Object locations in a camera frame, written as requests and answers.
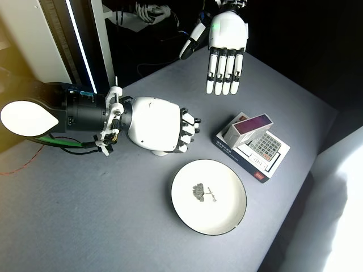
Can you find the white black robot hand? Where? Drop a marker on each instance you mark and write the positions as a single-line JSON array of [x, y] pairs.
[[153, 122], [228, 31]]

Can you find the white paper cup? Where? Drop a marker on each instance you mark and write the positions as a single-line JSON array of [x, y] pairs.
[[161, 153]]

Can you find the maroon-topped small box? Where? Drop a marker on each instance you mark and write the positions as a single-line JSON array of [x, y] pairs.
[[252, 126]]

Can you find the spare white robot hand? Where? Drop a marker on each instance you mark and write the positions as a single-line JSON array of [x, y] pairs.
[[150, 12]]

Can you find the white plate with leaf print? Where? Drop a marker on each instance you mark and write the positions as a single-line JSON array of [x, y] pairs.
[[210, 215]]

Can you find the calculator box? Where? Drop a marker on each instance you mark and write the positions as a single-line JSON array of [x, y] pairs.
[[266, 153]]

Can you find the white sheet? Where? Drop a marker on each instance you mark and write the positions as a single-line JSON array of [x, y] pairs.
[[127, 24]]

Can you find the grey table cloth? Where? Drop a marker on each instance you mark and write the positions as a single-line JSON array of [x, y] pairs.
[[85, 212]]

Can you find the white cabinet with light strip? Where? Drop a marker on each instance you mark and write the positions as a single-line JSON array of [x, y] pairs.
[[28, 42]]

